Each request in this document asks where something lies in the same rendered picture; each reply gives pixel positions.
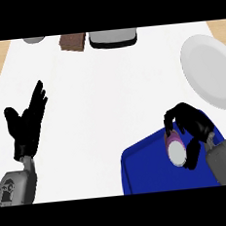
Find grey round object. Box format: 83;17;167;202
21;36;47;45

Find purple can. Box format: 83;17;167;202
163;127;188;169

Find brown block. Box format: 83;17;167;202
57;32;89;55

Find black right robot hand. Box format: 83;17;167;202
161;98;220;173

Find white plate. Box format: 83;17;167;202
178;32;226;116

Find blue tray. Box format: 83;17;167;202
116;107;226;196

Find grey and black appliance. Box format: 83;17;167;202
88;27;139;52

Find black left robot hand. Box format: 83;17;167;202
1;78;55;163

